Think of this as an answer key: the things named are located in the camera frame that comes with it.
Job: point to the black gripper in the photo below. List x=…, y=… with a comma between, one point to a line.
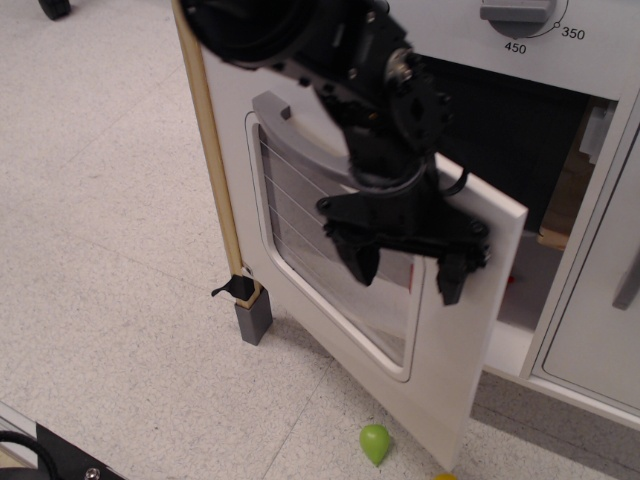
x=416, y=219

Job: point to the white oven door with window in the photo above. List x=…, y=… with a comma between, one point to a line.
x=259, y=130

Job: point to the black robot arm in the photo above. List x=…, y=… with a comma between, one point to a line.
x=378, y=92

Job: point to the dark grey oven tray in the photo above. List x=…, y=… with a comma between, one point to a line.
x=513, y=133

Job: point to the white toy oven cabinet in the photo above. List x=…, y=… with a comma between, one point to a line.
x=524, y=311

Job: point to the grey cabinet leg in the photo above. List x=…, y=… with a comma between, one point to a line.
x=255, y=321

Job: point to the green toy pear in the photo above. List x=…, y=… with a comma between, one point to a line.
x=374, y=441

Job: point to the yellow toy piece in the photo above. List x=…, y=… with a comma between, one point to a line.
x=445, y=476

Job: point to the grey temperature knob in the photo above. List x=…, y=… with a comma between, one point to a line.
x=517, y=18

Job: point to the black caster wheel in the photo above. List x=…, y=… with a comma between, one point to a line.
x=55, y=9

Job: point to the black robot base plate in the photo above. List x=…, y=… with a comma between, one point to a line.
x=72, y=462

